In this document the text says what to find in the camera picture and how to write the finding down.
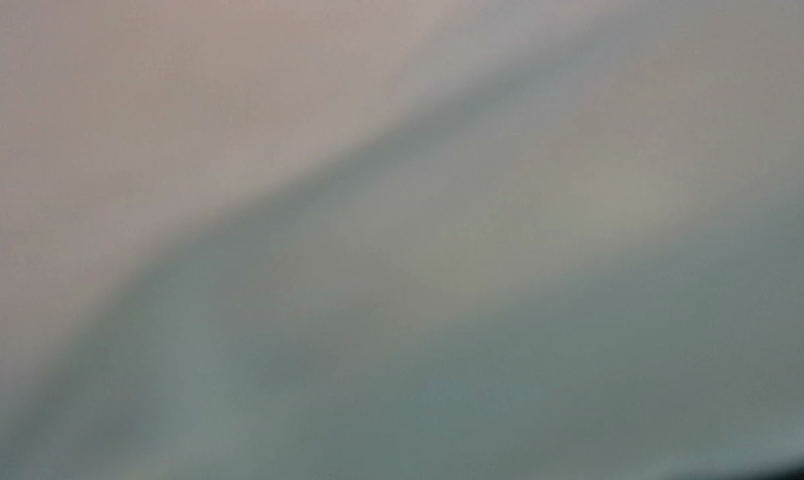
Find light blue plastic bag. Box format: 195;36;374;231
0;1;804;479

